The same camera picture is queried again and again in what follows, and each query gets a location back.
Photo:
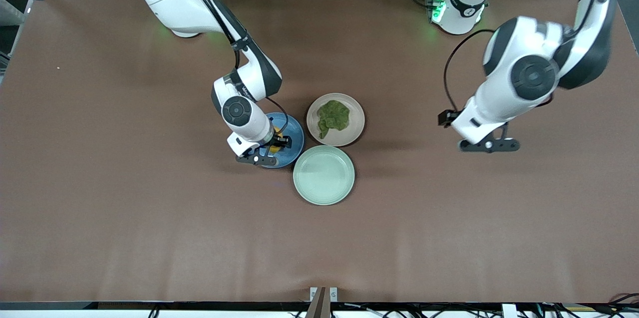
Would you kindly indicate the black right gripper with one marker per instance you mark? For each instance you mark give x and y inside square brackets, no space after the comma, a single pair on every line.
[280,143]

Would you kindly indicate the brown camera post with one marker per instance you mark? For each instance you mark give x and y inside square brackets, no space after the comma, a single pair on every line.
[318,305]

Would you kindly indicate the blue plate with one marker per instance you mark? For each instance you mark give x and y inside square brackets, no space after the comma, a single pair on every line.
[295,134]

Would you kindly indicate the green lettuce leaf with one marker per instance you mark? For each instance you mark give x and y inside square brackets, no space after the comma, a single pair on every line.
[334,116]

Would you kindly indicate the small metal bracket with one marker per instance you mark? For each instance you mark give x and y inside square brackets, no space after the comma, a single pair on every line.
[333,294]

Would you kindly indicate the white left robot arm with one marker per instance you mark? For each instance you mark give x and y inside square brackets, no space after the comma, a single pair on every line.
[529,43]

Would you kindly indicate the light green plate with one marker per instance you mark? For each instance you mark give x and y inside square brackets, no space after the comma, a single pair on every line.
[324,174]

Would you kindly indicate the beige plate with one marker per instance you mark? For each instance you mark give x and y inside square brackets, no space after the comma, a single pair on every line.
[357,118]

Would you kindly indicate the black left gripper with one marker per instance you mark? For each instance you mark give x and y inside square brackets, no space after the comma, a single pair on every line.
[442,118]

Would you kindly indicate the yellow lemon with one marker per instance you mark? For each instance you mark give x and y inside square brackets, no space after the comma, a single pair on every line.
[274,149]

